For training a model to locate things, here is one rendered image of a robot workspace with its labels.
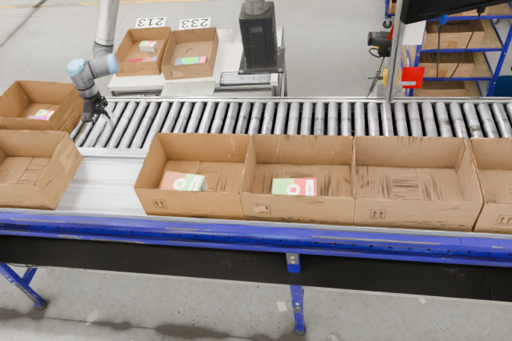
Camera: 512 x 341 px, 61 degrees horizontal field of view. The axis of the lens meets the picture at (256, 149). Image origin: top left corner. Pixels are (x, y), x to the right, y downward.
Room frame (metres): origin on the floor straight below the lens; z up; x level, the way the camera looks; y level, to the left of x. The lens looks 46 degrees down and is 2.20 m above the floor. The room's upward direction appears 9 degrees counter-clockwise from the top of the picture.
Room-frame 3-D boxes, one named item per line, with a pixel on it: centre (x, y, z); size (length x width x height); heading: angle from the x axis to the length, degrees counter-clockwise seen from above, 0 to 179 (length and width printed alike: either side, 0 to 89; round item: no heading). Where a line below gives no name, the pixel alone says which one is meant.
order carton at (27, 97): (1.88, 1.11, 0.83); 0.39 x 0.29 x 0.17; 70
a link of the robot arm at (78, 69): (1.73, 0.74, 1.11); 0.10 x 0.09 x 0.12; 104
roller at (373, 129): (1.39, -0.56, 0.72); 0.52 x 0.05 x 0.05; 165
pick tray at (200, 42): (2.26, 0.29, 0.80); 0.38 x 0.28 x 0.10; 171
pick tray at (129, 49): (2.37, 0.59, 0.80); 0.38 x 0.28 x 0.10; 169
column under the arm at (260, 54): (2.13, -0.12, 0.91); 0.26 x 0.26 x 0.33; 78
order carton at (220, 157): (1.12, 0.23, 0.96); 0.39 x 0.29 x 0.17; 75
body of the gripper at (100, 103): (1.74, 0.75, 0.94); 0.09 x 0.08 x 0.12; 165
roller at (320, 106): (1.45, -0.31, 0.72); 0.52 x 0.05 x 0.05; 165
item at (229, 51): (2.30, 0.25, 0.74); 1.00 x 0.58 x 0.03; 78
